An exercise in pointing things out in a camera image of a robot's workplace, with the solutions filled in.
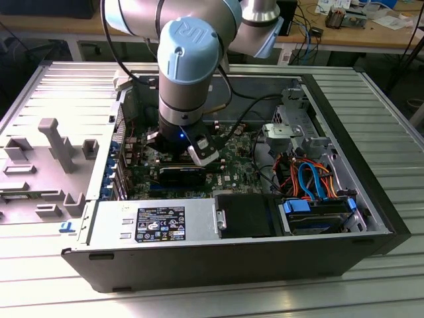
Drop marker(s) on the white corner bracket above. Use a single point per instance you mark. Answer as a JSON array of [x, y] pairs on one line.
[[121, 81]]

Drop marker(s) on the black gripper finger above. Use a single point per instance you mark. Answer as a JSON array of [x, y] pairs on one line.
[[155, 145]]

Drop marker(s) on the silver disk bay cage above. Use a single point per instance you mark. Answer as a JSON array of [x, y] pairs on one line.
[[281, 130]]

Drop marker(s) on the green motherboard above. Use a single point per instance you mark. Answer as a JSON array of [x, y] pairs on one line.
[[232, 172]]

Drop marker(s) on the white papers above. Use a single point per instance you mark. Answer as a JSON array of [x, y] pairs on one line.
[[394, 21]]

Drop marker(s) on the grey parts rack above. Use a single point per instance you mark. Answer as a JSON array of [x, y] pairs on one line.
[[39, 185]]

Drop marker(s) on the black upright box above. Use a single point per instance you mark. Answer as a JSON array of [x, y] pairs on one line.
[[289, 16]]

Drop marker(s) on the black graphics card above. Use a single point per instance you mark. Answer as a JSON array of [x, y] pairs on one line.
[[180, 177]]

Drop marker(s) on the black open PC case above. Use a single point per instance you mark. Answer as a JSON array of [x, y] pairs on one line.
[[198, 265]]

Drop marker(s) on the small blue T-shaped bracket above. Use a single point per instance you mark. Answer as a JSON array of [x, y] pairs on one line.
[[65, 227]]

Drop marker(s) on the white camera box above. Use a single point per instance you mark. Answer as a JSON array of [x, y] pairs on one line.
[[205, 155]]

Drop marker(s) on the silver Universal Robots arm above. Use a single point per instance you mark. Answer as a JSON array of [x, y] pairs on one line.
[[185, 53]]

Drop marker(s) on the black flat box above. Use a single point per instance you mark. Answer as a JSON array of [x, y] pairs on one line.
[[49, 8]]

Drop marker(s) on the small black device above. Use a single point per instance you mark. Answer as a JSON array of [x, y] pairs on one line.
[[316, 32]]

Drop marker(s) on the white printed label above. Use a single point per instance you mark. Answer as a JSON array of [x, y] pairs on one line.
[[286, 57]]

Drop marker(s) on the hard disk in blue carrier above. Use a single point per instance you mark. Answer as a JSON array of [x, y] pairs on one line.
[[311, 220]]

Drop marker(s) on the brown coil transformer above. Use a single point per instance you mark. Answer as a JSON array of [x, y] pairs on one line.
[[334, 18]]

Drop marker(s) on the silver power supply with label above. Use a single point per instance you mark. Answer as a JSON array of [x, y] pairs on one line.
[[109, 222]]

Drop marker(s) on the long wooden desk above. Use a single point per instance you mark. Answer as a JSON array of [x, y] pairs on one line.
[[49, 24]]

